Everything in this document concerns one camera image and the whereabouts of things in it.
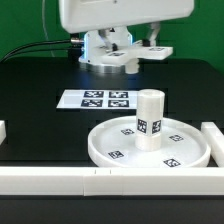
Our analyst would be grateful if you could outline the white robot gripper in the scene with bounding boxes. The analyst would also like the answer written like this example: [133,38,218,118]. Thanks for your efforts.
[58,0,194,52]

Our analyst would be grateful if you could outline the white cross-shaped table base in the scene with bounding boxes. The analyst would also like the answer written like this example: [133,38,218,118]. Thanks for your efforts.
[101,42,173,74]

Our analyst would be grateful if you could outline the white round table top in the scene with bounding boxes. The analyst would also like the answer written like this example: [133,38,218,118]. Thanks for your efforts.
[88,116,211,168]

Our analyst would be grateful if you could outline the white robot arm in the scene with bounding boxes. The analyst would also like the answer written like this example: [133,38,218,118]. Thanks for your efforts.
[58,0,194,74]

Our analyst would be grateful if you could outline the white marker plate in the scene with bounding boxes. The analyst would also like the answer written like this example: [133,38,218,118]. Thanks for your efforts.
[57,90,137,109]

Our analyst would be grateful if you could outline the white right fence bar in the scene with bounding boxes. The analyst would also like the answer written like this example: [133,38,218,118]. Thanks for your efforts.
[201,122,224,168]

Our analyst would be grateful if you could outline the white fence bar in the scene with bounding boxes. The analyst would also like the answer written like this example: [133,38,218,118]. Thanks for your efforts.
[0,120,6,145]
[0,167,224,196]
[201,122,224,168]

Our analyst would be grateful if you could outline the white left fence bar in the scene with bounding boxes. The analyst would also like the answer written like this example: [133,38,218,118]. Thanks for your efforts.
[0,120,6,145]

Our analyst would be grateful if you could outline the white front fence bar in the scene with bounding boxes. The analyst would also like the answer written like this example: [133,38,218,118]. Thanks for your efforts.
[0,167,224,196]

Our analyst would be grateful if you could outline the black vertical cable connector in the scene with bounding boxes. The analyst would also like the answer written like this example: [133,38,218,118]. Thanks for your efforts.
[70,33,80,39]

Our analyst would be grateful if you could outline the white thin cable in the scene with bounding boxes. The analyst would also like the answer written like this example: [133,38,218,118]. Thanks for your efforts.
[41,0,56,58]

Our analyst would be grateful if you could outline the black cable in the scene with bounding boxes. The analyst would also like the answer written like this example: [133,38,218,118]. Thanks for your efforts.
[0,39,84,64]

